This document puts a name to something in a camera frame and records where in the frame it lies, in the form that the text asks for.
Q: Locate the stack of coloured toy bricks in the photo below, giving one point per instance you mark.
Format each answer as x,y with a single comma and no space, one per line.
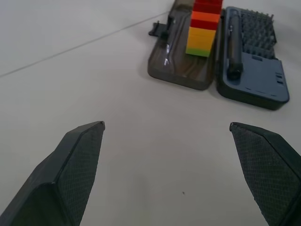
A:
202,30

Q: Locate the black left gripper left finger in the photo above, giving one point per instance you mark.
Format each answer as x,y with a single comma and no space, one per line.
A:
70,179

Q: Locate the grey screwdriver bit tray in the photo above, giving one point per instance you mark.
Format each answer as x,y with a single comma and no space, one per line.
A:
254,75

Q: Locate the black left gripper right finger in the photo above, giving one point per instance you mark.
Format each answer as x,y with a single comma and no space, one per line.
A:
270,169

